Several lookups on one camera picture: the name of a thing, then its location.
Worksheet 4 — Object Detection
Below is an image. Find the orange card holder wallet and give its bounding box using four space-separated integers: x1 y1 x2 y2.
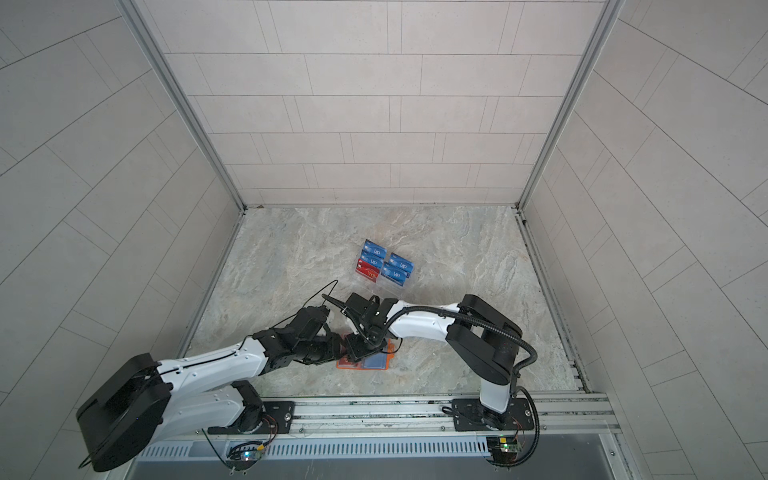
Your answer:
336 352 394 371

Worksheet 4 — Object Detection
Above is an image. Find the blue card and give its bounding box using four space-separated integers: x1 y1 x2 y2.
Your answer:
360 251 384 269
380 264 409 286
389 253 414 274
363 239 387 258

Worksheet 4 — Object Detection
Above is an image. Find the clear acrylic card display stand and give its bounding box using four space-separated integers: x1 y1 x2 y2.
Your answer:
355 239 415 294

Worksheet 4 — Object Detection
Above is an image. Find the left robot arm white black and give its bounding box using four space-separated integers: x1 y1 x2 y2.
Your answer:
76 306 349 472

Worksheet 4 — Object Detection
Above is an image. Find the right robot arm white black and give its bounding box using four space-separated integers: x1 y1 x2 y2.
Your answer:
325 293 538 420

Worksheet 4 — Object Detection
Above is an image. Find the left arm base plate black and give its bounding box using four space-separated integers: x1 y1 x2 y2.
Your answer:
207 401 296 435

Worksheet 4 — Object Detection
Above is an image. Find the left circuit board with wires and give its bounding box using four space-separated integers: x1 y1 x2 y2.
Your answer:
226 441 266 471

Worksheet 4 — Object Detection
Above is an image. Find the circuit board with wires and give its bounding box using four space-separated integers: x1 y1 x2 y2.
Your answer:
486 437 521 467
226 441 266 471

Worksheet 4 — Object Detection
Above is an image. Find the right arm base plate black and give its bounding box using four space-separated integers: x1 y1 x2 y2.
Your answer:
448 398 535 432

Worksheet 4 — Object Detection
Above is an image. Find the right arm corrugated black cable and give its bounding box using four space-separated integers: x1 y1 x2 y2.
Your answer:
322 292 541 468

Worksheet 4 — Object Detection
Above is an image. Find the right circuit board with wires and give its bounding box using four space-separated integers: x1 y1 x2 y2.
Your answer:
486 437 521 467

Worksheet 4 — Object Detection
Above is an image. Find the aluminium mounting rail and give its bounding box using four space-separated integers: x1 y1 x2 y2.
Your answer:
149 392 619 443

